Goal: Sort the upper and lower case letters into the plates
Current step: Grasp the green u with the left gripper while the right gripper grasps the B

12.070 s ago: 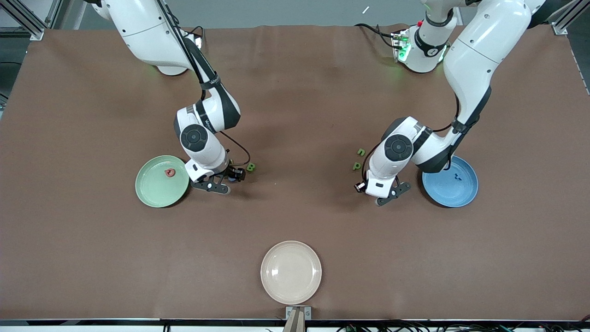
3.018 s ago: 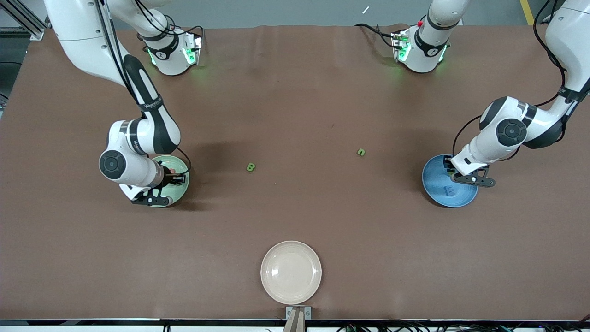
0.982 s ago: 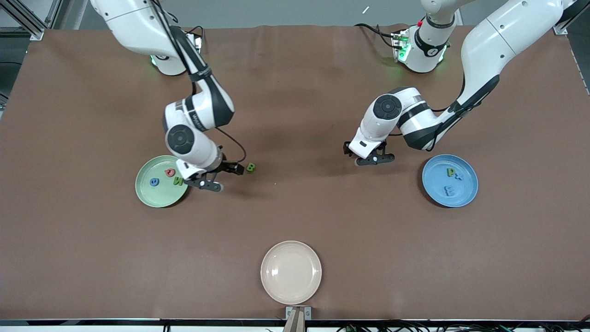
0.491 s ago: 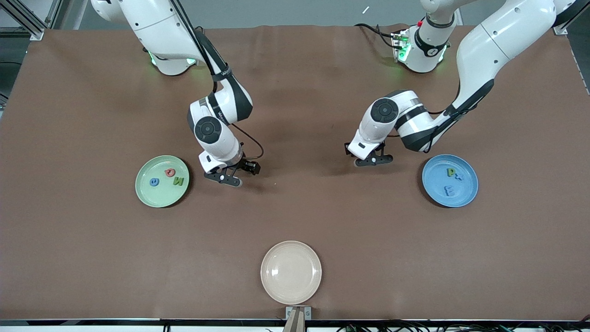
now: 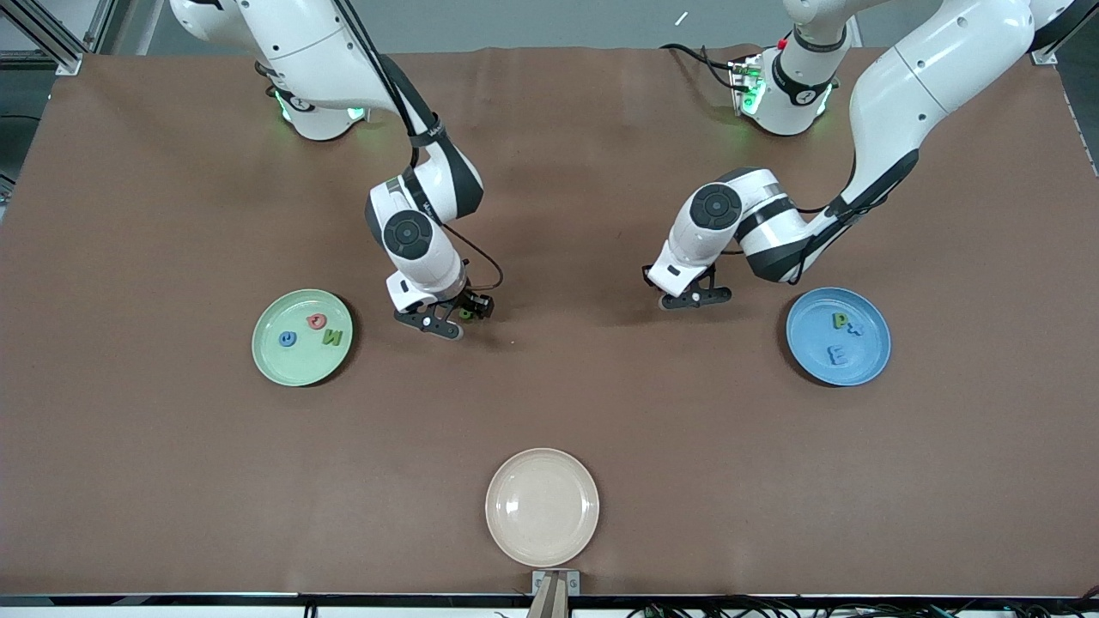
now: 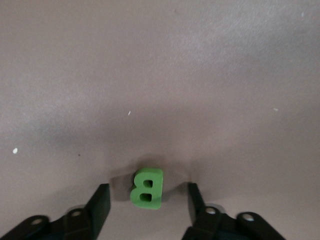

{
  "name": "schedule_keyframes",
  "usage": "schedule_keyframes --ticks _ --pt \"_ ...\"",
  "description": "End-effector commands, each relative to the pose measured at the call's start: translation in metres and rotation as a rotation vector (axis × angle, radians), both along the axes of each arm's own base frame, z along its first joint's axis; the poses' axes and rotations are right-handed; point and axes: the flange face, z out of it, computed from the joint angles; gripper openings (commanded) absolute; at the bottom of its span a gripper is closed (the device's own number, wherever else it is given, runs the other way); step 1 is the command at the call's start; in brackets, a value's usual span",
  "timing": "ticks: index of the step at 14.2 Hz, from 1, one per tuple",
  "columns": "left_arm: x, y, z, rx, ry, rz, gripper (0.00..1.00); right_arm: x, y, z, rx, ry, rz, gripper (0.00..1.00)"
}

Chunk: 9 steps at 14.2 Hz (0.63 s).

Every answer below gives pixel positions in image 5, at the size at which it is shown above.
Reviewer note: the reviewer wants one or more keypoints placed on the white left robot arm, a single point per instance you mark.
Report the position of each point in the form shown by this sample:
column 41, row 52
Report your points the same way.
column 927, row 77

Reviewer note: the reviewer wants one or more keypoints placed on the blue round plate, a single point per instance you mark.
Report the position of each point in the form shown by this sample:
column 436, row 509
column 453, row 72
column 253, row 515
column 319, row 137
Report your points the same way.
column 863, row 360

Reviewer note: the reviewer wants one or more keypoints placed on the aluminium frame profile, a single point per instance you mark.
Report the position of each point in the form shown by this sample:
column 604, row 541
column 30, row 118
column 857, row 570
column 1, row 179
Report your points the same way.
column 1043, row 56
column 64, row 56

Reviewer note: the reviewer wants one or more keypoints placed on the beige round plate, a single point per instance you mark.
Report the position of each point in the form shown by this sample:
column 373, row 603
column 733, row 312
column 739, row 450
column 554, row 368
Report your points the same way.
column 542, row 506

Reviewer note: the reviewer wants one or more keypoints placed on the tan support pole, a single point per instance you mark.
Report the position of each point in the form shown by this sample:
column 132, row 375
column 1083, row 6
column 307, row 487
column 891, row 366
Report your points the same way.
column 549, row 601

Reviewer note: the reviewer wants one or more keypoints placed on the green round plate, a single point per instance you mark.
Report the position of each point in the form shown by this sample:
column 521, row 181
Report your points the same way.
column 292, row 369

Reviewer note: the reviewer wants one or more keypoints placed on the brown table mat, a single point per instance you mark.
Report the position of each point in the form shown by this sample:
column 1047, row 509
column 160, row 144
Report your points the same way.
column 549, row 412

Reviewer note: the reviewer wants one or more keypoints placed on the green capital letter N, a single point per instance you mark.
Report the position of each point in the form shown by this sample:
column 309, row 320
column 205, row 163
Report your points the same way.
column 333, row 337

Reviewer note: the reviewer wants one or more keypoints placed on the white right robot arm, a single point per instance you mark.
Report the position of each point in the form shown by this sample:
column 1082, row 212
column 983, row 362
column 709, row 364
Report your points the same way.
column 300, row 43

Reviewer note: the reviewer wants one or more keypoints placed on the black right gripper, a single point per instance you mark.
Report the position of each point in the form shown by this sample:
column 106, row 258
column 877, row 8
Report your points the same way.
column 470, row 301

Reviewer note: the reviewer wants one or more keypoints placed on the blue round capital letter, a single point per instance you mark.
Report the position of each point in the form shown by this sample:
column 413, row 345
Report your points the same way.
column 288, row 339

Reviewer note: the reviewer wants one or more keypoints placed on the green lowercase letter p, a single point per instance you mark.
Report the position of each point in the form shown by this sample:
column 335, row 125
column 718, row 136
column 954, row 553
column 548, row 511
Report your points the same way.
column 839, row 320

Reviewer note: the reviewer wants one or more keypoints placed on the grey metal mount bracket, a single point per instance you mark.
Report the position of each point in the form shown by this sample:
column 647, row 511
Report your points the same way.
column 538, row 584

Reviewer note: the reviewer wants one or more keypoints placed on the blue lowercase letter m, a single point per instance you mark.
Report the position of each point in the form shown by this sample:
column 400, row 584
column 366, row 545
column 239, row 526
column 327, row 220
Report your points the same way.
column 837, row 354

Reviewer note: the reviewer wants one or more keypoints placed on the red round capital letter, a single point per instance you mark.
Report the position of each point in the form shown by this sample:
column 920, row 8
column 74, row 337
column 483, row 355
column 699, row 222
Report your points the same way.
column 317, row 322

